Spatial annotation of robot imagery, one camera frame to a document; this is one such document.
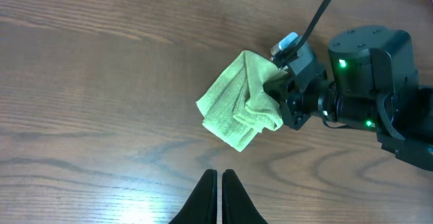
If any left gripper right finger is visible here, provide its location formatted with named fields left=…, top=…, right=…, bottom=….
left=222, top=169, right=267, bottom=224

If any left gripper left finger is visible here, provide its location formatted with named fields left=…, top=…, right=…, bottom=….
left=170, top=169, right=217, bottom=224

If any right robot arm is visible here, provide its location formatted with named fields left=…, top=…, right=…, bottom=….
left=264, top=25, right=432, bottom=171

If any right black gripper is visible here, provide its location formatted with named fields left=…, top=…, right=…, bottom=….
left=264, top=43, right=338, bottom=130

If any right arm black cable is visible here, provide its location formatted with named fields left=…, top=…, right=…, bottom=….
left=287, top=0, right=347, bottom=61

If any green microfiber cloth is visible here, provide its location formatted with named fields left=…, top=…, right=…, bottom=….
left=196, top=50, right=287, bottom=152

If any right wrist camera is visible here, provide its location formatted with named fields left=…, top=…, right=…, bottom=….
left=271, top=32, right=302, bottom=68

